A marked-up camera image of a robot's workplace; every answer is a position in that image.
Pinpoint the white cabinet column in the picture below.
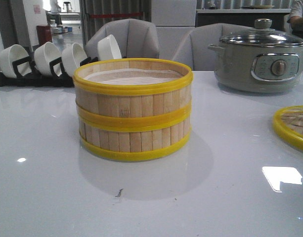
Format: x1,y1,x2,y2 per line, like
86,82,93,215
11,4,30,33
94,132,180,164
151,0,197,59

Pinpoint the red barrier belt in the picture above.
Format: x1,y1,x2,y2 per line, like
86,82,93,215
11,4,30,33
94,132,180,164
87,12,143,19

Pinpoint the seated person at right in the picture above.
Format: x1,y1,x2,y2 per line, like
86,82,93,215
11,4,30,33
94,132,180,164
287,0,303,37

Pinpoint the shallow plate on counter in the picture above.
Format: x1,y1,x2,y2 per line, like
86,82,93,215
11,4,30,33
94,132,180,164
241,5,274,9

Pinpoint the bamboo steamer tier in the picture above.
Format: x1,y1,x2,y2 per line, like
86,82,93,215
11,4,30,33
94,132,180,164
79,113,191,161
73,58,193,131

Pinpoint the woven bamboo steamer lid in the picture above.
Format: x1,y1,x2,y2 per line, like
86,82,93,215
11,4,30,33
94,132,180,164
272,105,303,152

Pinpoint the red bin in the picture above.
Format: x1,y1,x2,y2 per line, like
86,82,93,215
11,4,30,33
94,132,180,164
36,25,52,46

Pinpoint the black bowl rack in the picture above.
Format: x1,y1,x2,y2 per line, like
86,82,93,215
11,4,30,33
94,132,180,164
0,56,99,88

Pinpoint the glass pot lid with knob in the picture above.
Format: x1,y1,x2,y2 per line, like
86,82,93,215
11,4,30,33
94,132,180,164
219,18,303,47

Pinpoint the dark counter with white top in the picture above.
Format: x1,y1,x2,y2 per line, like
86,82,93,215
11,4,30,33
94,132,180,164
195,9,290,30

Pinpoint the grey electric cooking pot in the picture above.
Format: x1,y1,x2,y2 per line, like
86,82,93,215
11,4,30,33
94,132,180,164
208,43,303,93

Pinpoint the white bowl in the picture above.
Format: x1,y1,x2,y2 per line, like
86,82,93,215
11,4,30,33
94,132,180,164
0,44,29,79
34,42,61,76
97,35,122,61
61,43,87,77

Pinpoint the grey chair left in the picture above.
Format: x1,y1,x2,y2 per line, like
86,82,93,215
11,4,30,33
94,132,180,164
85,19,159,59

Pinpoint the white bowl far left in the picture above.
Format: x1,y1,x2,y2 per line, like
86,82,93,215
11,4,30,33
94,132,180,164
0,44,29,79

